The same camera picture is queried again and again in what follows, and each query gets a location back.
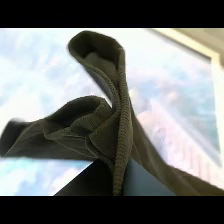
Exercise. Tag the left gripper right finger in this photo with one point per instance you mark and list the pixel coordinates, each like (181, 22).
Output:
(143, 181)

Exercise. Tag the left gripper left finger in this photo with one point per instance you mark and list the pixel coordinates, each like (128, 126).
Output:
(95, 181)

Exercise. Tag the dark green garment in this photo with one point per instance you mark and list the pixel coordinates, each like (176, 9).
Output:
(100, 133)

